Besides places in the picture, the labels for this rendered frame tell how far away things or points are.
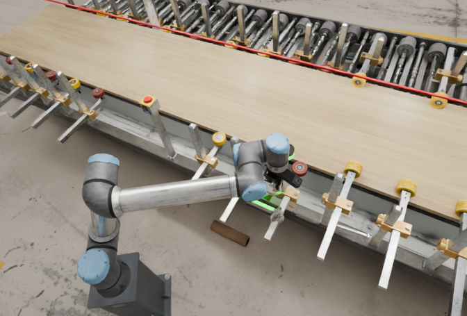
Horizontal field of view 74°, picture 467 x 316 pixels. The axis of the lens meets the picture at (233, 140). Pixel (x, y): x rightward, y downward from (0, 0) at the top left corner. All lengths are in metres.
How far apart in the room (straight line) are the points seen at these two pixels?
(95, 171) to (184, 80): 1.17
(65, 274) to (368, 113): 2.41
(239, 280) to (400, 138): 1.41
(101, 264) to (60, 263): 1.21
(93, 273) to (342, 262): 1.62
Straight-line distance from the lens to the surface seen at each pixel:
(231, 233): 2.42
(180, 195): 1.13
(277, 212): 1.60
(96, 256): 1.73
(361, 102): 2.05
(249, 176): 1.12
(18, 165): 3.69
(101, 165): 1.27
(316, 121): 1.90
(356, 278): 2.47
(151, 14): 2.83
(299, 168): 1.69
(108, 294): 1.91
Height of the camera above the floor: 2.33
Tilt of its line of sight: 52 degrees down
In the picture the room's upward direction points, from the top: 9 degrees counter-clockwise
